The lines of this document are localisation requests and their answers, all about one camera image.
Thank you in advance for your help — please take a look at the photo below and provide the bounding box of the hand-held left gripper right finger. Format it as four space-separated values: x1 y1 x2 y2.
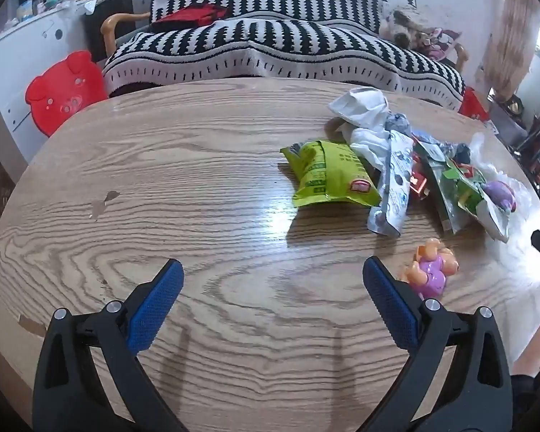
359 256 514 432

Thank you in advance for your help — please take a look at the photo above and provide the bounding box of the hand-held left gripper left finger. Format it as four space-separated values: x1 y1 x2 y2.
32 258 185 432

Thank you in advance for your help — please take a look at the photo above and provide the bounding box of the purple round item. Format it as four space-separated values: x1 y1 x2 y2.
483 180 518 213

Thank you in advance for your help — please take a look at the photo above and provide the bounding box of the green silver foil wrapper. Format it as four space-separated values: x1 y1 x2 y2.
414 139 474 235

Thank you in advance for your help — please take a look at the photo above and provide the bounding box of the silver dotted foil wrapper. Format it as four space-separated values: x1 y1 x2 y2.
366 130 415 238

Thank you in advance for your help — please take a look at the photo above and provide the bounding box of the green snack packet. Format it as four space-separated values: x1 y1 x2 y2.
280 140 382 208

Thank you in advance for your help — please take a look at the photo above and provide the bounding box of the purple orange toy figure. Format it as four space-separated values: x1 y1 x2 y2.
400 238 462 300

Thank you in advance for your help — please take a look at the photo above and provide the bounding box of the clear plastic bag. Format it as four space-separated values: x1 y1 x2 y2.
469 132 540 219

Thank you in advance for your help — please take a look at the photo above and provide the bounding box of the green red snack wrapper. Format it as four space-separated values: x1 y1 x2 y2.
445 159 512 244

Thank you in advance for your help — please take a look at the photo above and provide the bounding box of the dark wooden furniture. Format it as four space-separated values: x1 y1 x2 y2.
514 116 540 183

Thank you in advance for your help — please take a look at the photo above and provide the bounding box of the small red box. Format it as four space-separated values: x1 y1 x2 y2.
407 150 432 201

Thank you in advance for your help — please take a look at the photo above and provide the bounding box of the red plastic stool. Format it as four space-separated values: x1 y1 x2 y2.
458 87 492 123

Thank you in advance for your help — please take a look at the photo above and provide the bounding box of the white crumpled tissue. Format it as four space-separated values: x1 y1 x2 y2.
342 126 391 174

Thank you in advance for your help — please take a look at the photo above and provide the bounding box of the grey crumpled wrapper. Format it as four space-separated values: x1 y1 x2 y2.
384 112 411 135

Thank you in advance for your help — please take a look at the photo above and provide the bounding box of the white plastic packet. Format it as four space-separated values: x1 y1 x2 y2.
328 87 391 135

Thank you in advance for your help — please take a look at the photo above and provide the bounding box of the brown patterned curtain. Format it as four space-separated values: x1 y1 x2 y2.
483 0 540 101

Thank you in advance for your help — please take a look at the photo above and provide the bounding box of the pink patterned cloth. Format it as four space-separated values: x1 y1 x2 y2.
425 27 462 62

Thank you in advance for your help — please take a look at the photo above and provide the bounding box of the red pig stool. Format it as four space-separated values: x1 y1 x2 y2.
24 51 109 138

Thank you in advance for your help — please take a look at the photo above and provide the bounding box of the fluffy plush toy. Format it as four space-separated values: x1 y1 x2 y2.
378 2 438 51

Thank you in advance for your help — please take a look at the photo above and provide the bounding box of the black white striped sofa blanket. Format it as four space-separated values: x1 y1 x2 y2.
101 0 467 111

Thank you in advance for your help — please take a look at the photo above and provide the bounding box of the white cabinet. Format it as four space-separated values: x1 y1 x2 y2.
0 0 113 165

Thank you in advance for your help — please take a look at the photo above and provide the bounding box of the wooden sofa armrest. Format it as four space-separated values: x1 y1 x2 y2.
100 11 152 57

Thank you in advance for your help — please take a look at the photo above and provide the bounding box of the red cloth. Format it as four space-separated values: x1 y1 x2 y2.
152 4 231 33

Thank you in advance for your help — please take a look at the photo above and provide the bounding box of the black side cabinet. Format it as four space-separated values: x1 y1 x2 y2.
83 0 136 62

